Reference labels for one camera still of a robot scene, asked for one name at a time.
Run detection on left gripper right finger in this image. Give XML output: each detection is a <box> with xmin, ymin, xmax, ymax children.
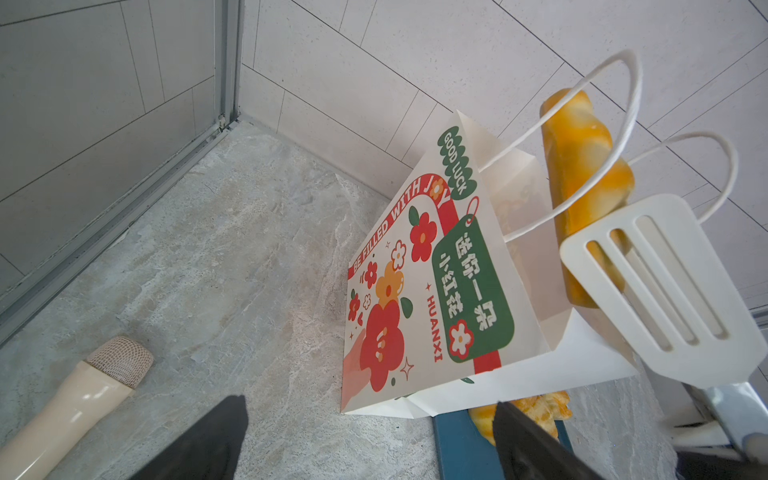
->
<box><xmin>493</xmin><ymin>402</ymin><xmax>600</xmax><ymax>480</ymax></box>

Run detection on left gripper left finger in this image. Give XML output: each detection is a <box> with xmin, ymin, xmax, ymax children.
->
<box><xmin>132</xmin><ymin>395</ymin><xmax>249</xmax><ymax>479</ymax></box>

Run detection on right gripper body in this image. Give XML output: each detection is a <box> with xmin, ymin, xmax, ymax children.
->
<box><xmin>671</xmin><ymin>421</ymin><xmax>767</xmax><ymax>479</ymax></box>

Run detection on white paper gift bag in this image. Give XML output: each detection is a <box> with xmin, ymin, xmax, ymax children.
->
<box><xmin>340</xmin><ymin>49</ymin><xmax>740</xmax><ymax>420</ymax></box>

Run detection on white slotted tongs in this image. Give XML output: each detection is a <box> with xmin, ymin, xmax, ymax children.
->
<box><xmin>560</xmin><ymin>194</ymin><xmax>767</xmax><ymax>460</ymax></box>

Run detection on striped long bread front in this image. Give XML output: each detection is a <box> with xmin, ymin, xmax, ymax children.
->
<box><xmin>538</xmin><ymin>88</ymin><xmax>636</xmax><ymax>310</ymax></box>

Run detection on croissant bread centre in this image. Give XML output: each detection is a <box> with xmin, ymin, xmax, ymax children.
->
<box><xmin>469</xmin><ymin>391</ymin><xmax>573</xmax><ymax>446</ymax></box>

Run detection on teal tray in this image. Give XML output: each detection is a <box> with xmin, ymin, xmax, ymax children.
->
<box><xmin>431</xmin><ymin>409</ymin><xmax>574</xmax><ymax>480</ymax></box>

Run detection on beige toy microphone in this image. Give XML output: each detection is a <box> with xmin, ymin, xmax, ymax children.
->
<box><xmin>1</xmin><ymin>336</ymin><xmax>154</xmax><ymax>479</ymax></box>

